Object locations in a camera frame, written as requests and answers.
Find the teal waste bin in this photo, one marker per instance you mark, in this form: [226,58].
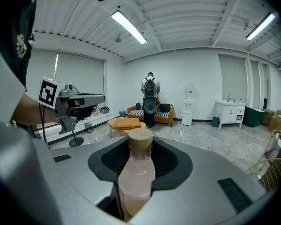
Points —
[215,122]

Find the person's left forearm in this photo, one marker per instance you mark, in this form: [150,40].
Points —
[35,111]

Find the dark green box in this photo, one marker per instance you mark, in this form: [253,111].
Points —
[254,117]

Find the white sink cabinet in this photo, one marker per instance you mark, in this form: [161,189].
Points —
[229,114]

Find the teal crate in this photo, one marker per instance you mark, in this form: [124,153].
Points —
[122,114]

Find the long ceiling light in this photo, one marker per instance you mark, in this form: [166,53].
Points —
[128,26]
[261,26]

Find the orange cushion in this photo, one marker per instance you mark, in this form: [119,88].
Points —
[126,123]

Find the white water dispenser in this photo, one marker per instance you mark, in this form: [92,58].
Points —
[187,114]

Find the small cardboard box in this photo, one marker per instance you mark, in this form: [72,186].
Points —
[268,117]

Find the person's black shirt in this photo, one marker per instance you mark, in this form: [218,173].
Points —
[11,32]

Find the beige bag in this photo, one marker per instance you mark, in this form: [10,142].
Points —
[95,112]

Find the person's left hand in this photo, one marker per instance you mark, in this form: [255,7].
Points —
[84,112]

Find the large cardboard box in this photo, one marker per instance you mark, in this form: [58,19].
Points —
[279,122]

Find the orange sofa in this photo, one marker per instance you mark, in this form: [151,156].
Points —
[164,119]

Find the oval wooden low table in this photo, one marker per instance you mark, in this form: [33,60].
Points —
[127,131]

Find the small wooden ball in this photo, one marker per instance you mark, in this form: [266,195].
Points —
[137,172]

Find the striped sofa seat cushion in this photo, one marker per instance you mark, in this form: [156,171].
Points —
[162,114]
[137,113]

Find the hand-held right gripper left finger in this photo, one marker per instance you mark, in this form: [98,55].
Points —
[61,184]

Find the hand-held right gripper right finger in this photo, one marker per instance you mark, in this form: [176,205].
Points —
[201,196]

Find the gold metal tube chair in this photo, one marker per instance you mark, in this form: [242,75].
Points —
[275,132]

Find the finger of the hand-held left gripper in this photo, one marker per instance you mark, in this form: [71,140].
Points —
[93,99]

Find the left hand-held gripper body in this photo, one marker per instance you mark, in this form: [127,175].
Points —
[48,92]

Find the black standing fan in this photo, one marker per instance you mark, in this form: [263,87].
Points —
[76,142]

